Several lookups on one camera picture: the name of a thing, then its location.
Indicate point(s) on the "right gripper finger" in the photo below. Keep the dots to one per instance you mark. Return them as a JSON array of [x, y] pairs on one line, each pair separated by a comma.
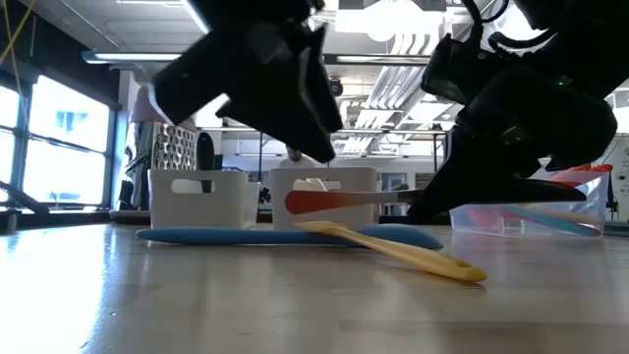
[[452, 187], [531, 192]]

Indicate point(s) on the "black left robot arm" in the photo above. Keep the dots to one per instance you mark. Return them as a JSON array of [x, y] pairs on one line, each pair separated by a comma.
[[255, 10]]

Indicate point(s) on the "teal silicone spatula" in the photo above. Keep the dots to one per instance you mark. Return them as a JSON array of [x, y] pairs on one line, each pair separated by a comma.
[[565, 223]]

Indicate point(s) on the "yellow silicone spatula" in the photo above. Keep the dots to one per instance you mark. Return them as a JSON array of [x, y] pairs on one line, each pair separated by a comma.
[[432, 263]]

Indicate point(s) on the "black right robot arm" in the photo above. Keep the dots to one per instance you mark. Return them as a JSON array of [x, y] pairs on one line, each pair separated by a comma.
[[589, 39]]

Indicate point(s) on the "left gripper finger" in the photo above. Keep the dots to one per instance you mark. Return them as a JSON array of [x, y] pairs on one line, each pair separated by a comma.
[[285, 128], [319, 83]]

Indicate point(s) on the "black aluminium table frame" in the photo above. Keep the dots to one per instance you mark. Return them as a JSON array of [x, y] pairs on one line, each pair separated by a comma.
[[74, 216]]

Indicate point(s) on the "clear plastic bin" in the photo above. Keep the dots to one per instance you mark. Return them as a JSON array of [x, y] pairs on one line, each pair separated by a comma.
[[540, 228]]

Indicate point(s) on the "black frame light bar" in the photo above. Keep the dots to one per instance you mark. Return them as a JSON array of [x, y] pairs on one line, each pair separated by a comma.
[[128, 57]]

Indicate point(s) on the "long blue silicone spatula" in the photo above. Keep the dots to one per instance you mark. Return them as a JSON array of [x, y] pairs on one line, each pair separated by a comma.
[[221, 237]]

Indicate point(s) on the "person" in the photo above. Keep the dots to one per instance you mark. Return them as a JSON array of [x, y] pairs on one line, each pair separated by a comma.
[[295, 162]]

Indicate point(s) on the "large window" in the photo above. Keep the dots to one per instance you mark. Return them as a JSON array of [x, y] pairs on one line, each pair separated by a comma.
[[64, 147]]

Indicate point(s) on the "black round camera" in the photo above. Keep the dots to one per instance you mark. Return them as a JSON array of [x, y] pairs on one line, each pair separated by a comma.
[[337, 88]]

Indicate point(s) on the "white plastic bin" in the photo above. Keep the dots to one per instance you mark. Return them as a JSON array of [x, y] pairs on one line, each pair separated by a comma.
[[226, 206], [354, 221]]

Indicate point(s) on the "orange silicone spatula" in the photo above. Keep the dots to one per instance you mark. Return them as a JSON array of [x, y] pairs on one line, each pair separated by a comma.
[[575, 178], [597, 168]]

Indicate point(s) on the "black metal station frame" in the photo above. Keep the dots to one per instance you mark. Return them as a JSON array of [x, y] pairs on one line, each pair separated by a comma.
[[435, 147]]

